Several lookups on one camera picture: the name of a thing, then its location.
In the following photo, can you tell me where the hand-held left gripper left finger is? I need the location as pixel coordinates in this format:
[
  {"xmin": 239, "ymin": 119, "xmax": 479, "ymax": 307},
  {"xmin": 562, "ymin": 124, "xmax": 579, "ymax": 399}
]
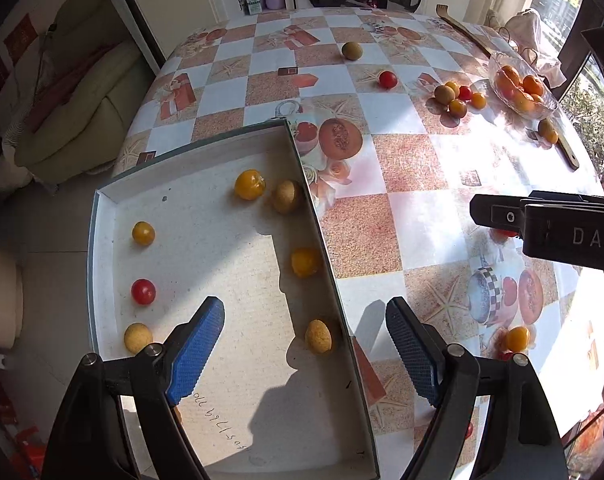
[{"xmin": 42, "ymin": 296, "xmax": 226, "ymax": 480}]

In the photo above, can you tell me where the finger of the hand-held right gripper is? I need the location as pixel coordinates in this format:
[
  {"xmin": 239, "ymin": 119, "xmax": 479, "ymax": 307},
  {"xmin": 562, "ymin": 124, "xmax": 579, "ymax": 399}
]
[
  {"xmin": 528, "ymin": 190, "xmax": 604, "ymax": 206},
  {"xmin": 469, "ymin": 194, "xmax": 529, "ymax": 233}
]

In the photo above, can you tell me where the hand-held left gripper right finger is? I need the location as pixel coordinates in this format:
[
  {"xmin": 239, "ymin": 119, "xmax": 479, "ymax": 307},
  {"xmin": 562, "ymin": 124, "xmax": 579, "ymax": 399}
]
[{"xmin": 385, "ymin": 296, "xmax": 568, "ymax": 480}]

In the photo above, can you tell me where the white cardboard box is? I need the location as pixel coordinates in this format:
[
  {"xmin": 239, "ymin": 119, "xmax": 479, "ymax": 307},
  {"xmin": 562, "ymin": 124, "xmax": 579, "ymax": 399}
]
[{"xmin": 86, "ymin": 119, "xmax": 381, "ymax": 480}]

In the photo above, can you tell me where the clear glass bowl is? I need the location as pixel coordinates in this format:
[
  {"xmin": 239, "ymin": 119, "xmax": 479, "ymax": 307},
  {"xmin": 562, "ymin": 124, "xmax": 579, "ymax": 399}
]
[{"xmin": 488, "ymin": 51, "xmax": 559, "ymax": 121}]

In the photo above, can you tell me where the wooden back scratcher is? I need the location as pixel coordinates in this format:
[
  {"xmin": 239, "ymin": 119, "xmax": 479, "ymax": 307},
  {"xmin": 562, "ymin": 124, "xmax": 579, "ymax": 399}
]
[{"xmin": 435, "ymin": 4, "xmax": 580, "ymax": 171}]

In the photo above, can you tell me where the white round container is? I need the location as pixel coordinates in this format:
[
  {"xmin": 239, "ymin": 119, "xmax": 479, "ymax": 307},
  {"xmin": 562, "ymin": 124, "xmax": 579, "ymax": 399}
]
[{"xmin": 0, "ymin": 260, "xmax": 25, "ymax": 351}]

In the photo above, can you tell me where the beige sofa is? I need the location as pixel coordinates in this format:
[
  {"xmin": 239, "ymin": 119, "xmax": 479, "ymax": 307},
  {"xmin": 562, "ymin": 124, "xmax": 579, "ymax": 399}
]
[{"xmin": 2, "ymin": 5, "xmax": 153, "ymax": 186}]

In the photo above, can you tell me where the dark window frame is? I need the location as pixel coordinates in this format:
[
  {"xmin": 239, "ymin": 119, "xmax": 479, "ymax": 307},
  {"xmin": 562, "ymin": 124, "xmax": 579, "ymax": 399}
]
[{"xmin": 557, "ymin": 25, "xmax": 604, "ymax": 101}]

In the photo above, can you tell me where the metal wire rack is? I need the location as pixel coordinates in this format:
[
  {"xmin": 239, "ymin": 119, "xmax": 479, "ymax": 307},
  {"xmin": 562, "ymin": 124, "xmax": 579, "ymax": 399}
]
[{"xmin": 487, "ymin": 10, "xmax": 540, "ymax": 66}]

